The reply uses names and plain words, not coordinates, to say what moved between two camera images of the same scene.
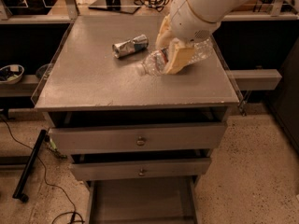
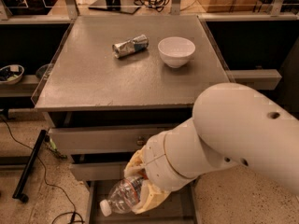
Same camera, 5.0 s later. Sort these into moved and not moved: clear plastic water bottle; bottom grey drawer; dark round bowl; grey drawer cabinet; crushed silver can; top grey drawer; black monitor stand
Moved: clear plastic water bottle
Not moved: top grey drawer; grey drawer cabinet; bottom grey drawer; dark round bowl; crushed silver can; black monitor stand
